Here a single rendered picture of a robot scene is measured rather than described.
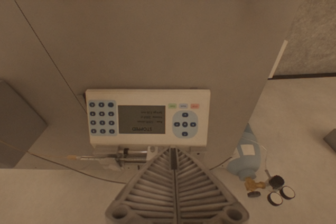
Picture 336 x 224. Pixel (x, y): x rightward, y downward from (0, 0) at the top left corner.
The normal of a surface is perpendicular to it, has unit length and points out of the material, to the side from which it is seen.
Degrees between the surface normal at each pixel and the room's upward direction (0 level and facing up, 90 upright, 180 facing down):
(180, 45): 0
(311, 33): 0
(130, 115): 36
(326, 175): 90
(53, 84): 0
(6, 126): 90
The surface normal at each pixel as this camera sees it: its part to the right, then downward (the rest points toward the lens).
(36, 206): -0.08, -0.73
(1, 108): 1.00, -0.05
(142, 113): -0.02, 0.11
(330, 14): -0.02, 0.68
